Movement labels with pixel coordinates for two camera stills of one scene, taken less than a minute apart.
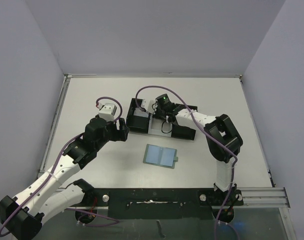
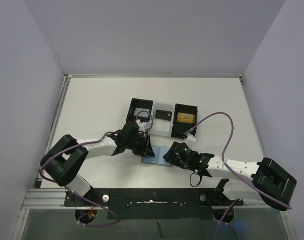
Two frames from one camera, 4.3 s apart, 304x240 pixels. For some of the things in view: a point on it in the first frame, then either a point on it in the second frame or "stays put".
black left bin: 137,123 stays put
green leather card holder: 160,156 stays put
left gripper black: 121,129 -> 145,146
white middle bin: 159,127 stays put
